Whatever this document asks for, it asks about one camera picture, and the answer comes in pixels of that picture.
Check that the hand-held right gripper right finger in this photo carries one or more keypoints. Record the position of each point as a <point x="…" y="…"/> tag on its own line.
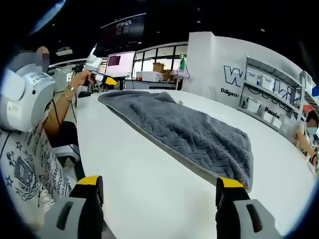
<point x="231" y="214"/>

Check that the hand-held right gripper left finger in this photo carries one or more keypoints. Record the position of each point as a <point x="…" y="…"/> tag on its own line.
<point x="82" y="214"/>

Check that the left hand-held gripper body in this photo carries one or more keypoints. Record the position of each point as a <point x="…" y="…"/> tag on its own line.
<point x="94" y="63"/>

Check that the grey towel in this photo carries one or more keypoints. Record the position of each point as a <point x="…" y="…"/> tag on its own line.
<point x="179" y="129"/>

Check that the person's left hand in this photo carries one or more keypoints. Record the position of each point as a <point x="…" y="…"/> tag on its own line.
<point x="81" y="80"/>

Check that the pink-screen computer monitor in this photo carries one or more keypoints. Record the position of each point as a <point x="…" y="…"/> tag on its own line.
<point x="122" y="64"/>

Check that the grey ceiling unit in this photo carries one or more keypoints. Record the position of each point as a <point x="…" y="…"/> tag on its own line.
<point x="64" y="51"/>

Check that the silver wristwatch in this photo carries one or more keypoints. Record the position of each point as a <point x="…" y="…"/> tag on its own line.
<point x="71" y="87"/>

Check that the large black overhead display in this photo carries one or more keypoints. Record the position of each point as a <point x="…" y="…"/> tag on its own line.
<point x="124" y="32"/>

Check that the white plastic crate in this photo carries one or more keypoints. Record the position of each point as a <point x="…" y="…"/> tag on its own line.
<point x="149" y="76"/>

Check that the grey counter cabinet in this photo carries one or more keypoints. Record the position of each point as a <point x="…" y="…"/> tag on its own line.
<point x="149" y="85"/>

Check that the cardboard box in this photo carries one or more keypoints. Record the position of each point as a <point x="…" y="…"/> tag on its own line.
<point x="159" y="67"/>

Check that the white table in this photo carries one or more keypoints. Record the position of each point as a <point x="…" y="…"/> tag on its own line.
<point x="154" y="189"/>

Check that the white chest-worn device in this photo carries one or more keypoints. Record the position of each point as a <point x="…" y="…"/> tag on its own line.
<point x="25" y="99"/>

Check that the purple rolled mat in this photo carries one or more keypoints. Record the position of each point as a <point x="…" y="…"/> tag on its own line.
<point x="183" y="75"/>

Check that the operator person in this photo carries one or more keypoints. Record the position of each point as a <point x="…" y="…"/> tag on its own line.
<point x="25" y="159"/>

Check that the green hanging item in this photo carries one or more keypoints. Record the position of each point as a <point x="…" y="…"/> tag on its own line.
<point x="183" y="62"/>

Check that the grey metal shelving rack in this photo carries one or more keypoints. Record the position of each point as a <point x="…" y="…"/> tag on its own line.
<point x="269" y="92"/>
<point x="305" y="82"/>

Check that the white storage shelf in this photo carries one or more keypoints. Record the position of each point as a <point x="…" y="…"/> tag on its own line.
<point x="266" y="81"/>

